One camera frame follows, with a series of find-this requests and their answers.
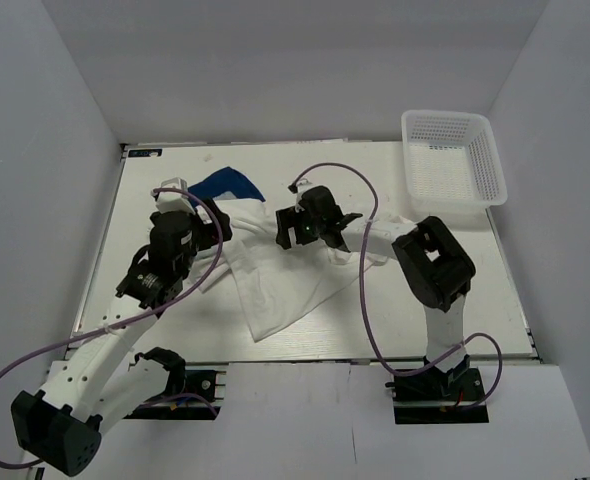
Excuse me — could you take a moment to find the white t shirt robot print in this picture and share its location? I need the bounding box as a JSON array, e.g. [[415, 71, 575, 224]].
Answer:
[[184, 197, 416, 344]]

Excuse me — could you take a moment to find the blue white t shirt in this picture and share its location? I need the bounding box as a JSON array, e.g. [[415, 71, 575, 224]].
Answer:
[[187, 167, 265, 202]]

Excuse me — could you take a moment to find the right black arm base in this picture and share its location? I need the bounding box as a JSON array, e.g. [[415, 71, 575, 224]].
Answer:
[[385, 368, 489, 425]]

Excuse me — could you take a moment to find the white plastic basket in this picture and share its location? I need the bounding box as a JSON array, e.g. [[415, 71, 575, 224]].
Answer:
[[401, 110, 508, 215]]

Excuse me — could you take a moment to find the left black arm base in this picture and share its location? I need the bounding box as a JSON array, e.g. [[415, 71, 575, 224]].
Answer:
[[126, 367, 226, 421]]

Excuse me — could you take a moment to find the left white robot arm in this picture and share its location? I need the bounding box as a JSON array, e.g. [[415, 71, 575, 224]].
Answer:
[[11, 192, 232, 477]]

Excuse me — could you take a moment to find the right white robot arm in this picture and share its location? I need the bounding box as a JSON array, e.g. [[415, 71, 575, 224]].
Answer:
[[276, 186, 476, 399]]

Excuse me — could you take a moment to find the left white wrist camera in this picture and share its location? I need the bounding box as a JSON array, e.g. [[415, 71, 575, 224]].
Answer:
[[151, 177, 195, 214]]

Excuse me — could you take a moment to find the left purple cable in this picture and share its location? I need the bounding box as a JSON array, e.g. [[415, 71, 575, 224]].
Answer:
[[0, 185, 226, 470]]

